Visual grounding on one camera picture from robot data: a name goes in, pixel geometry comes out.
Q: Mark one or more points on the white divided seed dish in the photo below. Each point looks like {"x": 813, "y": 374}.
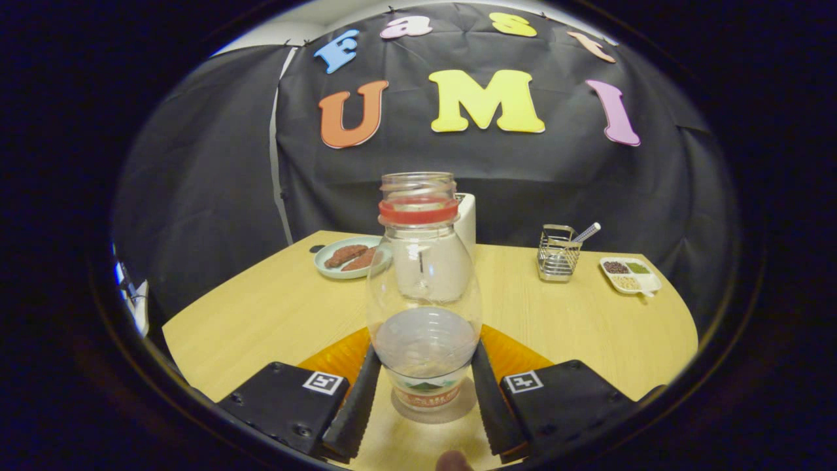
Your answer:
{"x": 647, "y": 281}

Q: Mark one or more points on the wooden table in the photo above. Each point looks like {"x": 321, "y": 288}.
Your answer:
{"x": 274, "y": 314}

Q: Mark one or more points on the pale green plate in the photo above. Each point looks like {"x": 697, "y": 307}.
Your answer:
{"x": 337, "y": 275}

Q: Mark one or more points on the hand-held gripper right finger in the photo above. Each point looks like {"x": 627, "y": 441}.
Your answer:
{"x": 490, "y": 412}

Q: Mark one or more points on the clear plastic juice bottle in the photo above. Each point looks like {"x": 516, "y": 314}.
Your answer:
{"x": 424, "y": 275}

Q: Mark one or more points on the white toaster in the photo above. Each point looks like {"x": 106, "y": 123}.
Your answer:
{"x": 467, "y": 226}

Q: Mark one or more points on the silver straw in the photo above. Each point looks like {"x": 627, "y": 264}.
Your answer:
{"x": 588, "y": 231}

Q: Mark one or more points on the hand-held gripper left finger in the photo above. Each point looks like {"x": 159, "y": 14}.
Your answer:
{"x": 359, "y": 412}

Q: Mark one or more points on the brown sausage piece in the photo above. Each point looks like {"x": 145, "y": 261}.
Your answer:
{"x": 363, "y": 261}
{"x": 346, "y": 255}

